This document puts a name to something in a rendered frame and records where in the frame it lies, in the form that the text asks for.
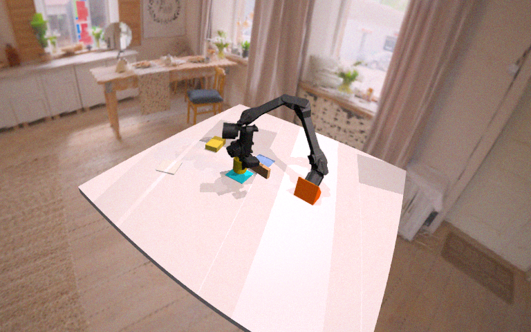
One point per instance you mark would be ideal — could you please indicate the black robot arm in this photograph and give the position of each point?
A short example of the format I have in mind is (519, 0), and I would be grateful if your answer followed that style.
(317, 158)

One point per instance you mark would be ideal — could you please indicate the olive yellow cup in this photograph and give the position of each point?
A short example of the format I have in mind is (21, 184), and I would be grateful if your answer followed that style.
(237, 166)

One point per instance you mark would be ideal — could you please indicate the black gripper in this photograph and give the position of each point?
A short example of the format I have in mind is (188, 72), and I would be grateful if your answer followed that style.
(247, 159)

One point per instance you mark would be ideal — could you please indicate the brown rectangular bar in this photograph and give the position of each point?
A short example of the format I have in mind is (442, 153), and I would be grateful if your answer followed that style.
(262, 170)

